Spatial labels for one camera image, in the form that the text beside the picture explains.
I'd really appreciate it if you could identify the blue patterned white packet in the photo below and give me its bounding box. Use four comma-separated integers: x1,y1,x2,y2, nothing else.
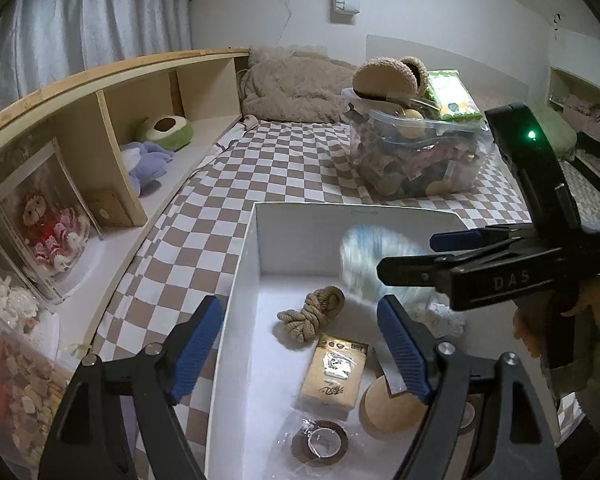
339,225,431,306

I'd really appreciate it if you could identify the brown checkered bed sheet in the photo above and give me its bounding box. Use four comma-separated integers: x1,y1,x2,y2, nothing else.
92,120,600,461

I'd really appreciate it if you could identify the person's right forearm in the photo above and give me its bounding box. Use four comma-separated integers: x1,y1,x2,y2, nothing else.
550,330,600,456

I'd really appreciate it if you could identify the round wooden box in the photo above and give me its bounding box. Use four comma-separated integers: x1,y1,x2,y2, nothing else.
360,377,431,441

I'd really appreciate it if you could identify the clear container of pet treats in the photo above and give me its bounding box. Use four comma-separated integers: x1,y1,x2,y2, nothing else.
0,305,73,471

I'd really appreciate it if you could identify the white wall cable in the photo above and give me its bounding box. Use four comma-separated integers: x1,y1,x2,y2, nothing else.
277,0,296,46

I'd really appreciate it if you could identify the green avocado plush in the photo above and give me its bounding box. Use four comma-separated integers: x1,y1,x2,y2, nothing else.
136,115,196,153

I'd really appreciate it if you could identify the wooden bedside shelf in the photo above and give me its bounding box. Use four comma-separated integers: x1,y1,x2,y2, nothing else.
0,47,251,361

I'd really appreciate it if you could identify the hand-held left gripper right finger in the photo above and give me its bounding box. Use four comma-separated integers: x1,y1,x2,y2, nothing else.
376,295,563,480

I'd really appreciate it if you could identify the green wet wipes pack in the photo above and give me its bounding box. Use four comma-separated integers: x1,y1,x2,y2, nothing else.
425,70,485,122

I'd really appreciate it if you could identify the purple plush toy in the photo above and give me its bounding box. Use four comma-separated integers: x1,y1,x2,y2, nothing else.
120,141,176,198

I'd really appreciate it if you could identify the yellow tissue pack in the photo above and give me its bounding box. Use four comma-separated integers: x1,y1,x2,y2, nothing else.
295,332,370,418

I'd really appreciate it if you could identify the clear plastic storage bin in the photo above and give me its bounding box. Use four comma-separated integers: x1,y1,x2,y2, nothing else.
341,87,493,200

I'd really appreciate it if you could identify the display case with bear doll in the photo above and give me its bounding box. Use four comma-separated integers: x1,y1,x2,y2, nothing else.
0,137,103,303

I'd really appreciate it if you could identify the brown fuzzy slipper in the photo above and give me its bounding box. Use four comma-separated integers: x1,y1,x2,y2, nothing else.
400,56,430,93
352,58,421,101

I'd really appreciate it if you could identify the white lace cloth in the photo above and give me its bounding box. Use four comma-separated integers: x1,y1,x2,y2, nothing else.
412,302,466,338

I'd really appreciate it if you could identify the display case with rabbit doll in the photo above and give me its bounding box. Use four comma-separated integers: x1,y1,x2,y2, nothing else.
0,255,48,333

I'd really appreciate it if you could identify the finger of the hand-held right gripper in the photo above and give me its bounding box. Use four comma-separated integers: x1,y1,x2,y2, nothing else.
429,226,536,253
376,252,456,288

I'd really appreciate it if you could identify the brown tape roll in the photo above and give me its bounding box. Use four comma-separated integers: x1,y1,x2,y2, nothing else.
280,417,353,468

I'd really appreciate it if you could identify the beige fluffy blanket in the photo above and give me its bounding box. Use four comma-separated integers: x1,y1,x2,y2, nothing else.
240,45,363,123

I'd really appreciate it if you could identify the white cardboard box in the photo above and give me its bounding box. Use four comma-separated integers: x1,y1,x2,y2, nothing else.
200,201,563,480

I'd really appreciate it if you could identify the pale grey curtain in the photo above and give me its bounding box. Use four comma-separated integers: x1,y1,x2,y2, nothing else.
0,0,201,111

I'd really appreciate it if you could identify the person's right hand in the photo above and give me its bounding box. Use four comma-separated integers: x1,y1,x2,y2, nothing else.
512,272,600,361

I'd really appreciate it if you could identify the beige knotted rope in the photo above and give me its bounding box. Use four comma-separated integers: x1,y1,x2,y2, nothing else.
276,286,346,345

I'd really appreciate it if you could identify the open closet with clothes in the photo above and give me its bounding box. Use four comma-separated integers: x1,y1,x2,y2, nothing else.
547,67,600,211

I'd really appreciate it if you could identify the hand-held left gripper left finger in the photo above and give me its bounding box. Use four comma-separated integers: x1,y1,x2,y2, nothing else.
37,295,226,480

